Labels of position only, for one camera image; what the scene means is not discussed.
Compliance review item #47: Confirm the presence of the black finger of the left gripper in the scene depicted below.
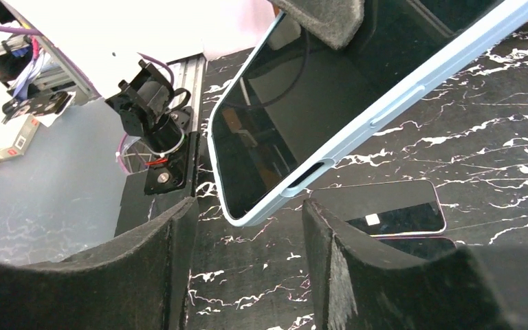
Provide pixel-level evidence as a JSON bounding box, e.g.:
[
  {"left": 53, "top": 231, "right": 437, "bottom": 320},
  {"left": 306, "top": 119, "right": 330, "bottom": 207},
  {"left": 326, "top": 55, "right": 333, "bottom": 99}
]
[{"left": 270, "top": 0, "right": 365, "bottom": 50}]

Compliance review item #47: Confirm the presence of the black phone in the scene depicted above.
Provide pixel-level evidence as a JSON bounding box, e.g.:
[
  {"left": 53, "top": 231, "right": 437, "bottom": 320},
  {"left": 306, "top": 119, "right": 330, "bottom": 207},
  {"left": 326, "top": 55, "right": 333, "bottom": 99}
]
[{"left": 378, "top": 236, "right": 457, "bottom": 260}]

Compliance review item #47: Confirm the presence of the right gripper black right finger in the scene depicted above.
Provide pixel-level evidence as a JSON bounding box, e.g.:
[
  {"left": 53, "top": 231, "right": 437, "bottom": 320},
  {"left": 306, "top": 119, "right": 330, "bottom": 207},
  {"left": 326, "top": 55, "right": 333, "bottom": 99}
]
[{"left": 302, "top": 199, "right": 528, "bottom": 329}]

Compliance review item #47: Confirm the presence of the purple phone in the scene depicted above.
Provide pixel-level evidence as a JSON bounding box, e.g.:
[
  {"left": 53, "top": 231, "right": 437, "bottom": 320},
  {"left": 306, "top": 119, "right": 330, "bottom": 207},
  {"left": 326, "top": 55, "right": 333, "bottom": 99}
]
[{"left": 311, "top": 179, "right": 446, "bottom": 238}]

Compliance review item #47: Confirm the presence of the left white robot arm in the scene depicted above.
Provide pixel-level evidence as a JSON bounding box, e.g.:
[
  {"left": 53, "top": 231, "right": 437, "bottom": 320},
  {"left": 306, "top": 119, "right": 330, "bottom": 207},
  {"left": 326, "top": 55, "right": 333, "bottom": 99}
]
[{"left": 11, "top": 1, "right": 371, "bottom": 137}]

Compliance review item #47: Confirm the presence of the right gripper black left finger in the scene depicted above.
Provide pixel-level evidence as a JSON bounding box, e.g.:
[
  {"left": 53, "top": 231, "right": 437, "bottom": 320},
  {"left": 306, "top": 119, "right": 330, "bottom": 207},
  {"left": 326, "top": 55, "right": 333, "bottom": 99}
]
[{"left": 0, "top": 197, "right": 199, "bottom": 329}]

